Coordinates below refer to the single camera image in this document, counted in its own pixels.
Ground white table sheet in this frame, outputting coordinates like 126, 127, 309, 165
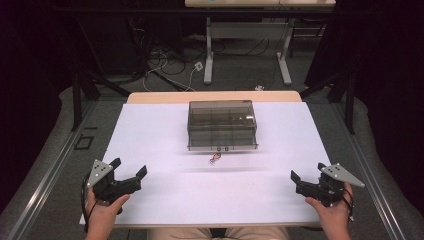
79, 101, 332, 226

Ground metal floor rail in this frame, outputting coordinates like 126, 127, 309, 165
6, 99, 99, 240
329, 101, 409, 240

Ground dark curtain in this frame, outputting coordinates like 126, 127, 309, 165
0, 0, 79, 214
304, 0, 424, 214

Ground black metal stand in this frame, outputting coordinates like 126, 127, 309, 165
299, 72, 356, 136
70, 70, 132, 133

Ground person's right hand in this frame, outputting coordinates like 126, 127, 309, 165
304, 182, 354, 233

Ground clear grey drawer box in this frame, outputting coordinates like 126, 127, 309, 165
186, 99, 260, 153

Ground white power cable with plug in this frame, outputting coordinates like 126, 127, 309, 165
142, 60, 204, 93

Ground white desk with metal legs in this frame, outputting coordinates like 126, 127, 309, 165
184, 0, 337, 86

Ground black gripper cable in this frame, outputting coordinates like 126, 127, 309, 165
80, 179, 99, 234
342, 186, 355, 224

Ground person's beige trousers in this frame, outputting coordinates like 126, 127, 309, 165
147, 226, 292, 240

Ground person's left hand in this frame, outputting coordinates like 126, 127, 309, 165
85, 186, 131, 234

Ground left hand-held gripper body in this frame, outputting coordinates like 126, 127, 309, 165
87, 159, 143, 205

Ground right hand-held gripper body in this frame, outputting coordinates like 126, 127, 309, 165
295, 162, 366, 208

